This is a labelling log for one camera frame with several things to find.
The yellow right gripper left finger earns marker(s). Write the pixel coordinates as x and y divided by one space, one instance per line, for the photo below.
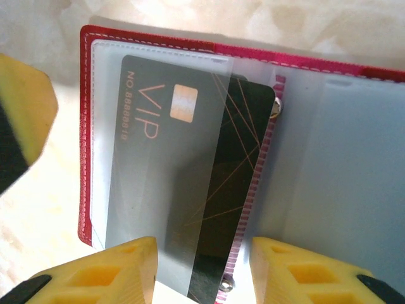
110 278

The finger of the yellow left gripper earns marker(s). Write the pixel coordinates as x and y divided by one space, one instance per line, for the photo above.
25 111

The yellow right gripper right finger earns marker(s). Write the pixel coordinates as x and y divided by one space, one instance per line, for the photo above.
310 278

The red leather card holder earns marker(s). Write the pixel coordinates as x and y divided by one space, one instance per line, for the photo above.
348 158

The black credit card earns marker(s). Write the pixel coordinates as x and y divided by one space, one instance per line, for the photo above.
240 142

